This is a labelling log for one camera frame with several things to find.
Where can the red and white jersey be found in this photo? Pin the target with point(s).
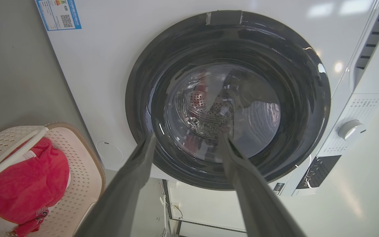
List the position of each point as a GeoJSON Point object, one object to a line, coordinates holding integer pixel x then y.
{"type": "Point", "coordinates": [28, 184]}

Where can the white detergent drawer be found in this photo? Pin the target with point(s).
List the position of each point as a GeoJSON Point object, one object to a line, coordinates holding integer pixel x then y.
{"type": "Point", "coordinates": [372, 39]}

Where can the round black glass washer door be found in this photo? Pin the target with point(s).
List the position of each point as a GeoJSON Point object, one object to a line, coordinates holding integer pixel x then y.
{"type": "Point", "coordinates": [291, 65]}

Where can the blue white energy label sticker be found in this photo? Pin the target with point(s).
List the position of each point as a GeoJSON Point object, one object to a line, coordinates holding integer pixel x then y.
{"type": "Point", "coordinates": [58, 14]}

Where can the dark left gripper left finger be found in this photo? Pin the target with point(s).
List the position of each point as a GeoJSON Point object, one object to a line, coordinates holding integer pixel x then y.
{"type": "Point", "coordinates": [123, 197]}

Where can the small printed washer label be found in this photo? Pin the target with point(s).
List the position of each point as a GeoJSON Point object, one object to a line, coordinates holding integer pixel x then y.
{"type": "Point", "coordinates": [278, 187]}

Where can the round white filter cover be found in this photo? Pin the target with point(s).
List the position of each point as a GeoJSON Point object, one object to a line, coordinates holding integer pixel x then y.
{"type": "Point", "coordinates": [110, 152]}

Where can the black washer display panel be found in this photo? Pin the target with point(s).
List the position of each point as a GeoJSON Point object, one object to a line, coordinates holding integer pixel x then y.
{"type": "Point", "coordinates": [319, 171]}

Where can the white washer control knob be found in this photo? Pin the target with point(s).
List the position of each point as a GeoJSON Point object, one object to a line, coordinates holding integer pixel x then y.
{"type": "Point", "coordinates": [350, 129]}

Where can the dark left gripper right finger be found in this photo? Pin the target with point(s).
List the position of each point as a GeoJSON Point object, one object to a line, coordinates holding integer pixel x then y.
{"type": "Point", "coordinates": [255, 204]}

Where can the white front-load washing machine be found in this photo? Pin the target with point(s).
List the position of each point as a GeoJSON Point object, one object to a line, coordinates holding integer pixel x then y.
{"type": "Point", "coordinates": [104, 65]}

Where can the cream perforated plastic laundry basket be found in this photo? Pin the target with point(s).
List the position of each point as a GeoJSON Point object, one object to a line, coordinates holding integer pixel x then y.
{"type": "Point", "coordinates": [81, 171]}

